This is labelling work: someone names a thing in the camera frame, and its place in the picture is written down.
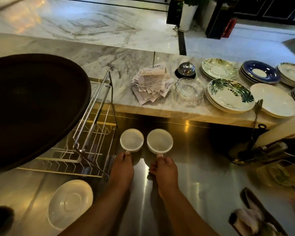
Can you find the stack of leaf print plates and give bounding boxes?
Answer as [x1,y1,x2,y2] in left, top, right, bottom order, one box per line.
[205,78,256,114]

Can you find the stack of patterned rim plates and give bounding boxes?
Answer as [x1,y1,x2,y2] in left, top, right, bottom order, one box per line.
[275,62,295,88]

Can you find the person's left forearm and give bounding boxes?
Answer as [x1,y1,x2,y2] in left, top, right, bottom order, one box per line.
[58,180,131,236]

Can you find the stack of glass bowls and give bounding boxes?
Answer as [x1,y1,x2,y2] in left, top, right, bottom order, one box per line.
[174,78,205,105]

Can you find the stack of plain white plates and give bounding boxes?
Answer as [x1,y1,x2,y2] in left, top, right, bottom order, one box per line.
[249,83,295,119]

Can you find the dark round tray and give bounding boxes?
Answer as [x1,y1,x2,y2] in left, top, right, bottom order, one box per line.
[0,53,92,177]

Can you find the black partition cabinet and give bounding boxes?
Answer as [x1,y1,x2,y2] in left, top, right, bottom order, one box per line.
[233,0,295,27]

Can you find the paper receipts on spike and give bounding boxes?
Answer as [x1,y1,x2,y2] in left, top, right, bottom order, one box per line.
[131,51,174,106]

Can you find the black cup white inside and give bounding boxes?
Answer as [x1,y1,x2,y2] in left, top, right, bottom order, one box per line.
[0,206,15,236]

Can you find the white saucer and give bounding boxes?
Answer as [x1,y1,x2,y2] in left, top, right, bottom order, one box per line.
[47,179,94,231]

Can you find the patterned drinking glass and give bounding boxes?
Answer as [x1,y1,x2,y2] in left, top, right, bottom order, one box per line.
[256,161,295,187]

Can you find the person's left hand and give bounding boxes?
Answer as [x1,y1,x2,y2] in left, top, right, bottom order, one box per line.
[108,151,135,192]

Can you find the metal utensil holder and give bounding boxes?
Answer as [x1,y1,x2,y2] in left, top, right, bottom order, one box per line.
[228,141,295,166]

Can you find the silver fork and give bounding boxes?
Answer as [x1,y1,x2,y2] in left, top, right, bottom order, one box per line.
[251,99,264,132]

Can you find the plant in white planter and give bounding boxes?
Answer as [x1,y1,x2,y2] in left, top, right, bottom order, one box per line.
[174,0,209,33]

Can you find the person's right hand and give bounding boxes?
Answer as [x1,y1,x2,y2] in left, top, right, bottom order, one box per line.
[148,156,179,201]

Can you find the advertising display stand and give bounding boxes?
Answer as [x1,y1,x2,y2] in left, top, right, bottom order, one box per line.
[166,0,182,25]

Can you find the tall black waste bin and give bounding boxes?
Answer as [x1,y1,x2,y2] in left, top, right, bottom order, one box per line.
[205,0,236,40]

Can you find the red fire extinguisher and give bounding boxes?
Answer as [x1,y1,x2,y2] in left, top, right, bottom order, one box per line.
[221,17,238,38]

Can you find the stack of pale green plates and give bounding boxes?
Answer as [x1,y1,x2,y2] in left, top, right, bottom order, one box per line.
[200,58,239,80]

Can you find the person's right forearm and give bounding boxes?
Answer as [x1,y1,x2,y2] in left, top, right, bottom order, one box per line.
[162,191,219,236]

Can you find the black loop handle utensil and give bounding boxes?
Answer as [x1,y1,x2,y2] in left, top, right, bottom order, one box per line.
[246,124,268,150]

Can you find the wire dish rack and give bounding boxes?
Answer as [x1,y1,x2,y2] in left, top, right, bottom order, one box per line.
[16,70,118,179]

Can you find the silver call bell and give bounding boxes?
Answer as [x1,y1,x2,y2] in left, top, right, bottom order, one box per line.
[174,61,197,79]

